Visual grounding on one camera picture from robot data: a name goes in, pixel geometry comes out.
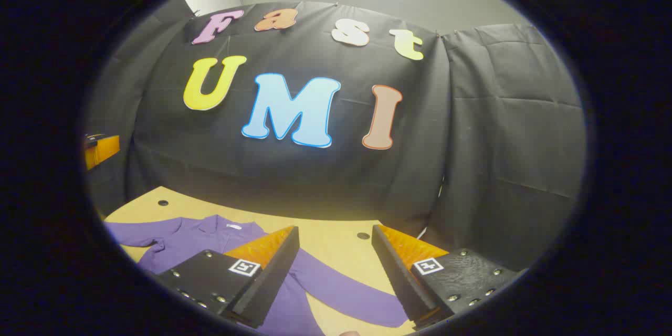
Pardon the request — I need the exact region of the purple collared shirt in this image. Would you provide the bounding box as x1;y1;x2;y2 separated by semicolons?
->
105;214;410;336

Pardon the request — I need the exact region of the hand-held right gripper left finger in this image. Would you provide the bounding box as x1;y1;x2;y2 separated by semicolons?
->
152;226;300;329

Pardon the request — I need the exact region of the black backdrop cloth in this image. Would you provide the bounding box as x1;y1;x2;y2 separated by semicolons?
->
87;0;586;274

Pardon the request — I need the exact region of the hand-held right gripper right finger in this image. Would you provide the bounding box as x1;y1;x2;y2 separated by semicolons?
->
371;224;526;331

